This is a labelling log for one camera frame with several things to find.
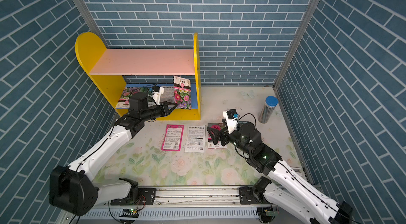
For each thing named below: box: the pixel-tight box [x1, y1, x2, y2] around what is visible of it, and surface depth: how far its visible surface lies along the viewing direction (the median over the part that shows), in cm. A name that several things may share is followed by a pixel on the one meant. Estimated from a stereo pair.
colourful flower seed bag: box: [173, 75, 192, 110], surface depth 84 cm
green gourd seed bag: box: [139, 87, 150, 93], surface depth 101 cm
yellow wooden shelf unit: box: [75, 31, 202, 121], surface depth 79 cm
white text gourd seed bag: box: [184, 125, 206, 153], surface depth 95 cm
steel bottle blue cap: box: [257, 95, 279, 124], surface depth 91 cm
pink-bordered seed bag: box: [160, 124, 185, 152], surface depth 95 cm
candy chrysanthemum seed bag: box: [115, 86, 141, 110], surface depth 96 cm
